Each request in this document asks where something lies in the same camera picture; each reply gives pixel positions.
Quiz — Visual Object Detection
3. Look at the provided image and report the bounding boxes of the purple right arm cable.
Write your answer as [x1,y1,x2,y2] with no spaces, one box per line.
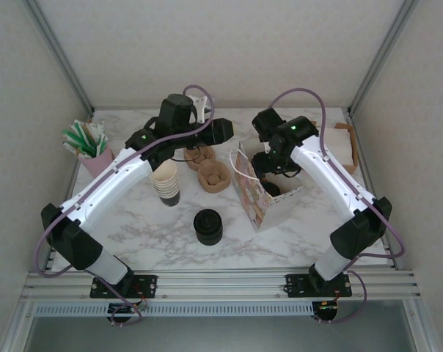
[267,87,406,326]

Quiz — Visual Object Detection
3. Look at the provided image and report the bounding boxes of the brown pulp cup carrier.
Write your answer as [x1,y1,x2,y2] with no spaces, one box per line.
[183,144,232,194]

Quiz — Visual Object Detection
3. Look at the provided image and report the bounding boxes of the stack of paper cups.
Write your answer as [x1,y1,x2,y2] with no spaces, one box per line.
[150,161,181,208]

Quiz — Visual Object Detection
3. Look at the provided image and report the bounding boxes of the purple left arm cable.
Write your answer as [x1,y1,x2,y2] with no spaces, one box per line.
[34,84,215,327]

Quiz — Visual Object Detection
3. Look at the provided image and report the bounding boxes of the aluminium mounting rail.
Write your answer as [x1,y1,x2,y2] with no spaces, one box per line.
[21,269,422,302]

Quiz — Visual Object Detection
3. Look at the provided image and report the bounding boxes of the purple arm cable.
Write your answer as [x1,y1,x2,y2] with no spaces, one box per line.
[34,84,215,327]
[267,87,406,326]

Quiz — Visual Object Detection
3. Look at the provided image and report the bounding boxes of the green drinking straw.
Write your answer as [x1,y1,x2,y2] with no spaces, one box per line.
[71,122,99,157]
[62,128,92,158]

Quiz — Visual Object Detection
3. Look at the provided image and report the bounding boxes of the stack of white napkins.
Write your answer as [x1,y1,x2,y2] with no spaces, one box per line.
[322,126,356,166]

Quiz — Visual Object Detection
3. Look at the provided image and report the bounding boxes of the single paper coffee cup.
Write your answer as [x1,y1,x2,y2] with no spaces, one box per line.
[260,177,282,197]

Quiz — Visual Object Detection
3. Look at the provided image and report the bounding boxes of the right controller board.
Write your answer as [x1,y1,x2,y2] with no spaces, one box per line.
[311,299,342,324]

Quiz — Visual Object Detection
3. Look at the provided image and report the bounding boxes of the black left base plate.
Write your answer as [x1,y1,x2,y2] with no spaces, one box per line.
[89,274,158,298]

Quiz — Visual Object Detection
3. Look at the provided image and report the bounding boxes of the controller board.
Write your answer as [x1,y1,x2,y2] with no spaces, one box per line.
[311,299,342,324]
[107,301,148,326]

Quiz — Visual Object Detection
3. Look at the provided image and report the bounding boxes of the pink straw holder cup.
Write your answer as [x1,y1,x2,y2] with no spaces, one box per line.
[77,146,116,177]

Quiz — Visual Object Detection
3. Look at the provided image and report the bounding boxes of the brown cardboard napkin box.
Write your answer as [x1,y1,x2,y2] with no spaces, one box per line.
[316,120,360,176]

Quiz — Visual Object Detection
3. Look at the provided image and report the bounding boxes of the white wrapped drinking straw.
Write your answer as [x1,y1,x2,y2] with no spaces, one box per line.
[85,123,108,155]
[95,126,111,150]

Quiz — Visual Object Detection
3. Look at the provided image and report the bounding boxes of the left controller board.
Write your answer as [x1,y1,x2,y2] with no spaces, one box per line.
[107,301,148,326]

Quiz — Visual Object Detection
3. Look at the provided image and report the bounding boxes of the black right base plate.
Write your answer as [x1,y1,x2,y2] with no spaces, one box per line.
[285,273,351,298]

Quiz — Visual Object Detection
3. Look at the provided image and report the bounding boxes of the grey slotted cable duct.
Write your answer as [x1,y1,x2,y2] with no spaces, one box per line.
[34,302,315,317]

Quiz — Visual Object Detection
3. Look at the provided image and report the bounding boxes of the aluminium frame post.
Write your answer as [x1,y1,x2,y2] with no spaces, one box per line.
[345,0,422,115]
[25,0,96,114]

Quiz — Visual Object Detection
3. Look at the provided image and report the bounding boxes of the stack of black lids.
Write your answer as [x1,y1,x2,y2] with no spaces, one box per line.
[192,208,223,246]

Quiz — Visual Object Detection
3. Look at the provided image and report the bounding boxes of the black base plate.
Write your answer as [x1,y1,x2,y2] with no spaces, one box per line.
[285,273,351,298]
[89,274,158,298]

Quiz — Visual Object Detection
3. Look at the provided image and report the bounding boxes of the white printed paper bag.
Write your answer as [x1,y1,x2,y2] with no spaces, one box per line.
[229,139,314,234]

